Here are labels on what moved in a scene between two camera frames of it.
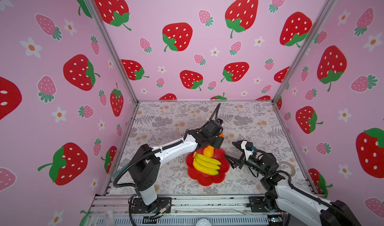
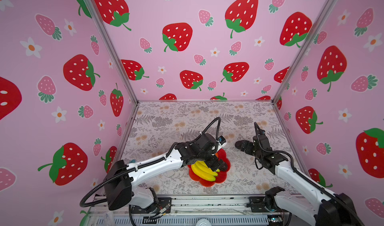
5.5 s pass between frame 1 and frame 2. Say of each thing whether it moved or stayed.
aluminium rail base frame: stayed
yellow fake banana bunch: moved
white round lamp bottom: stayed
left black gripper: moved
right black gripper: moved
